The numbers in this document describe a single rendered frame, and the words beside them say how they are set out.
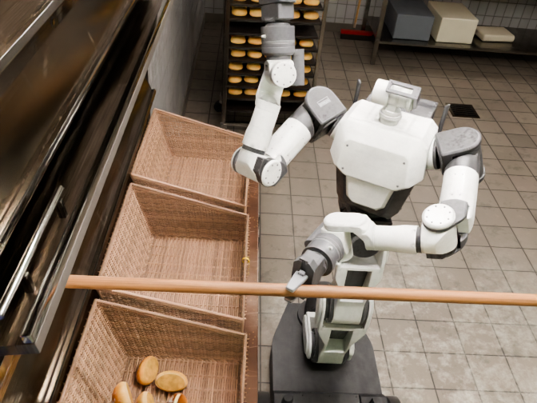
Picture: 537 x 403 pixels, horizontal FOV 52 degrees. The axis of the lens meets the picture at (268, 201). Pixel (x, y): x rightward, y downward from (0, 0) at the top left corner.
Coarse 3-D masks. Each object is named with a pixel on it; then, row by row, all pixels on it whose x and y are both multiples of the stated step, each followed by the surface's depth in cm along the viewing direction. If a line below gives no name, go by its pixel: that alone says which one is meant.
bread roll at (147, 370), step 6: (144, 360) 174; (150, 360) 174; (156, 360) 176; (138, 366) 173; (144, 366) 171; (150, 366) 173; (156, 366) 175; (138, 372) 171; (144, 372) 170; (150, 372) 172; (156, 372) 174; (138, 378) 170; (144, 378) 169; (150, 378) 171; (144, 384) 170
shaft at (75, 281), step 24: (72, 288) 124; (96, 288) 124; (120, 288) 124; (144, 288) 124; (168, 288) 125; (192, 288) 125; (216, 288) 125; (240, 288) 126; (264, 288) 126; (312, 288) 127; (336, 288) 128; (360, 288) 128; (384, 288) 129
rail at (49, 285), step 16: (160, 16) 194; (144, 48) 172; (144, 64) 165; (128, 96) 146; (112, 128) 133; (112, 144) 130; (96, 160) 122; (96, 176) 117; (80, 208) 108; (80, 224) 106; (64, 240) 101; (64, 256) 98; (48, 272) 95; (48, 288) 92; (48, 304) 90; (32, 320) 86; (32, 336) 84
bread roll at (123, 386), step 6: (120, 384) 166; (126, 384) 166; (114, 390) 165; (120, 390) 164; (126, 390) 164; (114, 396) 164; (120, 396) 163; (126, 396) 163; (114, 402) 163; (120, 402) 162; (126, 402) 162; (132, 402) 163
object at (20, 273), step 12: (60, 192) 107; (48, 204) 104; (60, 204) 107; (48, 216) 101; (60, 216) 109; (36, 228) 98; (36, 240) 96; (24, 252) 94; (24, 264) 91; (12, 276) 89; (24, 276) 91; (12, 288) 87; (24, 288) 93; (0, 300) 85; (0, 312) 83
